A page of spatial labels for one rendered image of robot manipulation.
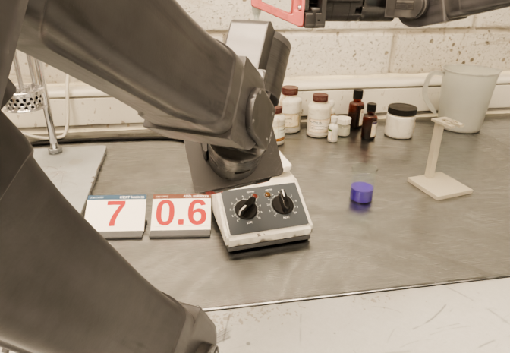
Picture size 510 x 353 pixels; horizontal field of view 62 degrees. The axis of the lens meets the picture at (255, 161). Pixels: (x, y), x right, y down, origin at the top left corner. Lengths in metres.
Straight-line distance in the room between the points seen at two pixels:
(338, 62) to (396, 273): 0.68
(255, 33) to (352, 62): 0.81
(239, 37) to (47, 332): 0.28
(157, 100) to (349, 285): 0.41
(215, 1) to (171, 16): 0.85
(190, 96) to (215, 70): 0.03
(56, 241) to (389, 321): 0.43
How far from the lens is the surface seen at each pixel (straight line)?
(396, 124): 1.05
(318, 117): 1.00
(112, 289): 0.21
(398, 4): 0.61
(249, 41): 0.38
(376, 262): 0.62
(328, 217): 0.70
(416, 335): 0.53
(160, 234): 0.65
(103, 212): 0.69
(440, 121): 0.81
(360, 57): 1.18
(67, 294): 0.18
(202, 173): 0.47
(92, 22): 0.17
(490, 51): 1.37
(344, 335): 0.51
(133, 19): 0.19
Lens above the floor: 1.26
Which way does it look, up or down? 24 degrees down
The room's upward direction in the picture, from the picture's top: 1 degrees clockwise
